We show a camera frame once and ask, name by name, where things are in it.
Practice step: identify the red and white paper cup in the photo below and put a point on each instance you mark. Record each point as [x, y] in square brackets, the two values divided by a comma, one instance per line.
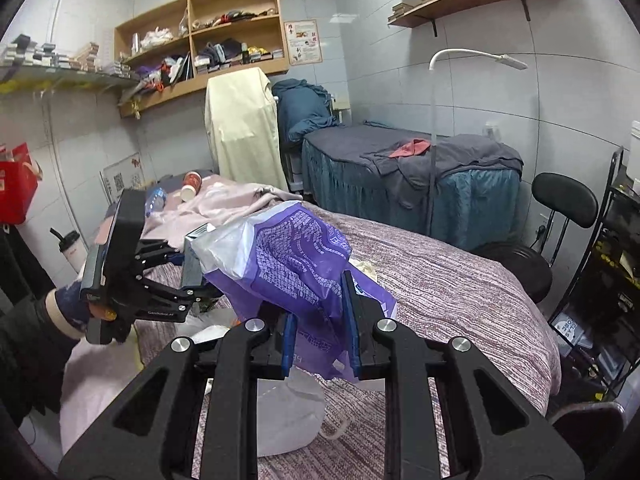
[191, 185]

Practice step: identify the white spray bottle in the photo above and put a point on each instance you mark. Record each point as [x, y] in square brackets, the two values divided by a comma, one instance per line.
[492, 132]

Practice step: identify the white tissue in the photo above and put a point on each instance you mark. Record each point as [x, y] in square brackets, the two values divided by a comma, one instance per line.
[364, 267]

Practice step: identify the beige wall box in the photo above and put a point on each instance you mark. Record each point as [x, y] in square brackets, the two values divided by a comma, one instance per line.
[342, 110]

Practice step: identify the person's left forearm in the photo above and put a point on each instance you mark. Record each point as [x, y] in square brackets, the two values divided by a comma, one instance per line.
[30, 355]

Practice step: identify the black chair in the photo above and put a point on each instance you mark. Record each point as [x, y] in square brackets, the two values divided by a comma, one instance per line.
[565, 195]

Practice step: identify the black mesh cart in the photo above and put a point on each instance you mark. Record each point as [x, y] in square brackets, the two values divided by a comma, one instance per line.
[612, 280]

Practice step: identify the wall poster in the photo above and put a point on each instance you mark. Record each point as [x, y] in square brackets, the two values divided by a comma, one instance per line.
[301, 42]

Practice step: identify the cream cloth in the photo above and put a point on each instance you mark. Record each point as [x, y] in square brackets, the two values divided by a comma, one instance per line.
[245, 130]

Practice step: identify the red cloth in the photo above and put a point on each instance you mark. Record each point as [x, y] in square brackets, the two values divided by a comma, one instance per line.
[407, 149]

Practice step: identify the white sign board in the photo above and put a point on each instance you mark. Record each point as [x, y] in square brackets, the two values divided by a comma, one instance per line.
[122, 177]

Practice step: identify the red gift bag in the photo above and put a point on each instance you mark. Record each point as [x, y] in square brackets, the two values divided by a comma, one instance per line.
[17, 185]

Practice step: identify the pink blanket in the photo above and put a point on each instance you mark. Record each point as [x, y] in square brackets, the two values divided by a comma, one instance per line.
[220, 205]

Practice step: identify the white tumbler with straw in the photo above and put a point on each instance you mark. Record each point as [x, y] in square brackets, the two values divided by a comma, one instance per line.
[71, 255]

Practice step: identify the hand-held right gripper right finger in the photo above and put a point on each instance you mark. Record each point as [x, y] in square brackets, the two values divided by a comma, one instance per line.
[352, 331]

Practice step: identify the glass wall shelf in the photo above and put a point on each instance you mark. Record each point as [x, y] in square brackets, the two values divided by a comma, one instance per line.
[65, 77]

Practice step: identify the white floor lamp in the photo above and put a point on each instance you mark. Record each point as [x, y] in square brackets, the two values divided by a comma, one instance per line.
[500, 57]

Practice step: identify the white plastic bag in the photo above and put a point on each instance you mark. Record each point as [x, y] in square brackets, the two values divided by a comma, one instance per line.
[287, 410]

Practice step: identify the small grey carton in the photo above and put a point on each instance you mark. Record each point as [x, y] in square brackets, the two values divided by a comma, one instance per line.
[192, 260]

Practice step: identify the wooden wall cabinet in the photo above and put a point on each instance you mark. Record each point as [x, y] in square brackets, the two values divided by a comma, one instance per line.
[150, 95]

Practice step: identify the person's left hand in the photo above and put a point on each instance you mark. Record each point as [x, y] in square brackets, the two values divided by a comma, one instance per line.
[72, 305]

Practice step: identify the clear water bottle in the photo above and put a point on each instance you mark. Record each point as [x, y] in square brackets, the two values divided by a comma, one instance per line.
[156, 201]

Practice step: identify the massage bed with teal skirt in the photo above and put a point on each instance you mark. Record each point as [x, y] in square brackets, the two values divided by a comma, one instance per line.
[410, 200]

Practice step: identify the blue cloth pile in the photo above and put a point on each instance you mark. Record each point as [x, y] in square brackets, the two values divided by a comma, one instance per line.
[300, 105]

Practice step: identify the grey bed sheet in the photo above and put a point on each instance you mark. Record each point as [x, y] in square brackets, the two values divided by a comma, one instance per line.
[350, 142]

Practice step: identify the wall power socket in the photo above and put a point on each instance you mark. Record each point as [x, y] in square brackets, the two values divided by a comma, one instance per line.
[543, 225]

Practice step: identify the purple plastic bag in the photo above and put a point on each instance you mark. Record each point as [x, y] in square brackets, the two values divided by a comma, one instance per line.
[290, 260]

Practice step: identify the white plastic container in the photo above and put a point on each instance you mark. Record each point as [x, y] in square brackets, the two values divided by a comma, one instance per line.
[635, 145]

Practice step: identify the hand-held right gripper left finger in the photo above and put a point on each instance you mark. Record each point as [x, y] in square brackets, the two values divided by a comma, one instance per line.
[287, 346]

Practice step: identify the row of boxes on glass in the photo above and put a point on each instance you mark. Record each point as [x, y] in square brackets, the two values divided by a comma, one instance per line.
[55, 55]

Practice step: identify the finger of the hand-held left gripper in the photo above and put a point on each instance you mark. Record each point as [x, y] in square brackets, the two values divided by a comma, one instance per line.
[160, 252]
[165, 302]

